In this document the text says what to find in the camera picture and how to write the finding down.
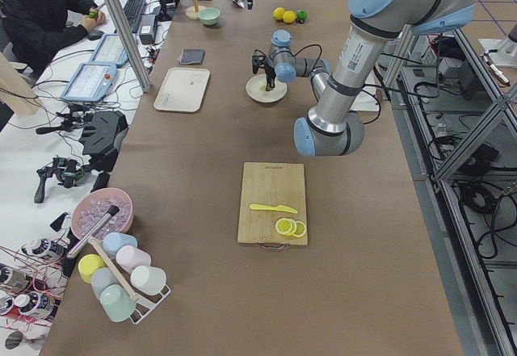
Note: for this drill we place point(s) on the cream rabbit tray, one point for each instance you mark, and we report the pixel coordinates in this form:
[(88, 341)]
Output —
[(182, 90)]

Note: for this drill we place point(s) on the aluminium frame post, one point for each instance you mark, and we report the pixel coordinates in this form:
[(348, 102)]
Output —
[(125, 34)]

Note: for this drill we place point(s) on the black keyboard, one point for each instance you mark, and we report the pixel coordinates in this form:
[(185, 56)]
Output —
[(133, 11)]

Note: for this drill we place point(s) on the metal ice tongs handle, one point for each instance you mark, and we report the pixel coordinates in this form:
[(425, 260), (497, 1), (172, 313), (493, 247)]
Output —
[(75, 250)]

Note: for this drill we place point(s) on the yellow lemon left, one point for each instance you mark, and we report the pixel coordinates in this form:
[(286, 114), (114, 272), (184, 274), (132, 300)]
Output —
[(278, 13)]

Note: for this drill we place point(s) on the green lime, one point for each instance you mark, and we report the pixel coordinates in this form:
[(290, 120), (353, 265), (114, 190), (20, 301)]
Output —
[(301, 16)]

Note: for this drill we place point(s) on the yellow lemon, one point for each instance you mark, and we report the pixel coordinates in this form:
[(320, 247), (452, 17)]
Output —
[(289, 16), (278, 13)]

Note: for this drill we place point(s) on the grey folded cloth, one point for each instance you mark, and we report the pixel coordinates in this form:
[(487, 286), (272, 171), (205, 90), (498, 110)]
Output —
[(191, 56)]

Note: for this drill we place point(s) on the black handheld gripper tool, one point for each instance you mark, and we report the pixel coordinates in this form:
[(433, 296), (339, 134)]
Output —
[(67, 171)]

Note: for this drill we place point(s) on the pink cup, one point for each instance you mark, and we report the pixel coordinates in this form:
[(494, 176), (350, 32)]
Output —
[(129, 258)]

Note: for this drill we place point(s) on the cream round plate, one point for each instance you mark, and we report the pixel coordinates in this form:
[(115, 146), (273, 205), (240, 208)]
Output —
[(256, 89)]

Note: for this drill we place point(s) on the white cup rack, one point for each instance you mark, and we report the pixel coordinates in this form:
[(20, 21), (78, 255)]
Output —
[(146, 304)]

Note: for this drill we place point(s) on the pink bowl of ice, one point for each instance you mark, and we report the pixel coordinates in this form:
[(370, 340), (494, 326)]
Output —
[(96, 205)]

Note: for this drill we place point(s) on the blue teach pendant front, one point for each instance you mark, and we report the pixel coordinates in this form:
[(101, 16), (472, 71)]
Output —
[(90, 83)]

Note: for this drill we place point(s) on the white cup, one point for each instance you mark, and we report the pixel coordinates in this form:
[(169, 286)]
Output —
[(148, 279)]

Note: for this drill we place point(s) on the yellow lemon right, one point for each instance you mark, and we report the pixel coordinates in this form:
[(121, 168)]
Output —
[(289, 16)]

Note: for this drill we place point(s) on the mint green bowl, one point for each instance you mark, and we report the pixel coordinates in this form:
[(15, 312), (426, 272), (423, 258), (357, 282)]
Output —
[(209, 16)]

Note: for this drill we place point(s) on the bamboo cutting board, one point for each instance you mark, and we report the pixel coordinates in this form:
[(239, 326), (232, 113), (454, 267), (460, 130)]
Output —
[(271, 184)]

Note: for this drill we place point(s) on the blue cup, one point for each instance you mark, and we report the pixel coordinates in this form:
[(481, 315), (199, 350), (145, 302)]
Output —
[(114, 241)]

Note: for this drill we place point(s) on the blue teach pendant rear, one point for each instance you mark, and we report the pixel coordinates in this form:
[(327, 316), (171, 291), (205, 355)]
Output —
[(110, 49)]

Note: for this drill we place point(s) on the lemon slice rear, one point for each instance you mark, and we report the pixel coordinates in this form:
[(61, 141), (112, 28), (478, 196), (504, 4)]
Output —
[(300, 230)]

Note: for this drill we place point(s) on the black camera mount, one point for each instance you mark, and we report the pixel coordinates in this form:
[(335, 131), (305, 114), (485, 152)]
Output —
[(101, 138)]

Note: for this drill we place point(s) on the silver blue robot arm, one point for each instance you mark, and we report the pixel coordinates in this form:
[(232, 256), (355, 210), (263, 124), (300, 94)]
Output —
[(332, 128)]

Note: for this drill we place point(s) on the mint green cup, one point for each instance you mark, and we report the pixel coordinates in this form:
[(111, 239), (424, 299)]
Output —
[(117, 303)]

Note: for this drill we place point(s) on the yellow plastic knife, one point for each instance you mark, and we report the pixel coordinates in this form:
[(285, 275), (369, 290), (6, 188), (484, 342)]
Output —
[(276, 208)]

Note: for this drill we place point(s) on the person in black jacket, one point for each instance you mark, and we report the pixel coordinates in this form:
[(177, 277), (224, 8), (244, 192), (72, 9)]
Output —
[(39, 29)]

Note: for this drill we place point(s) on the grey cup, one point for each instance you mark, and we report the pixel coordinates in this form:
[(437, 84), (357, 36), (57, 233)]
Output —
[(101, 279)]

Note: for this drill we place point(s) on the yellow cup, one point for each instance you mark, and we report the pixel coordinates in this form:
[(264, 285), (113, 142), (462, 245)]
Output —
[(88, 265)]

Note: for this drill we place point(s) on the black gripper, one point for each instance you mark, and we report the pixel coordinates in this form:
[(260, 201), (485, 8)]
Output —
[(269, 71)]

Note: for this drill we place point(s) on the blue teach pendant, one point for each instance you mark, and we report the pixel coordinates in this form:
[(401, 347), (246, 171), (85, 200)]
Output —
[(110, 49), (90, 83)]

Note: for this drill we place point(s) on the black computer mouse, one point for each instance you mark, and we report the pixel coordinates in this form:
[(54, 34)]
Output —
[(95, 35)]

